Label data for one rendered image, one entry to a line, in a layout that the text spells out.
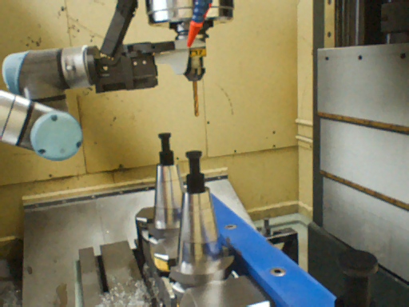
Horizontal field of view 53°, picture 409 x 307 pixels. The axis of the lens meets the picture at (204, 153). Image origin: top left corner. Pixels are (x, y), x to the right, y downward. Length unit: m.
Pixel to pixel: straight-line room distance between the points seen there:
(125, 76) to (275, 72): 1.30
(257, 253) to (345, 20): 0.85
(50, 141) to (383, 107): 0.69
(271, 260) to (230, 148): 1.56
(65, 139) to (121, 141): 1.14
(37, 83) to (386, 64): 0.70
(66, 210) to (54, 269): 0.30
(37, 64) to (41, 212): 1.09
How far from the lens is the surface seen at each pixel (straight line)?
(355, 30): 1.14
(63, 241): 1.69
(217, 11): 0.72
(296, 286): 0.35
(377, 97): 1.00
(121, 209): 1.77
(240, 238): 0.43
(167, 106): 1.81
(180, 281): 0.39
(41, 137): 0.66
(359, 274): 0.17
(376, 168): 1.04
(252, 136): 1.96
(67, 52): 0.79
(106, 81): 0.78
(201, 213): 0.37
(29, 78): 0.80
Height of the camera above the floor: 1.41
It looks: 13 degrees down
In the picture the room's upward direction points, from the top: 3 degrees counter-clockwise
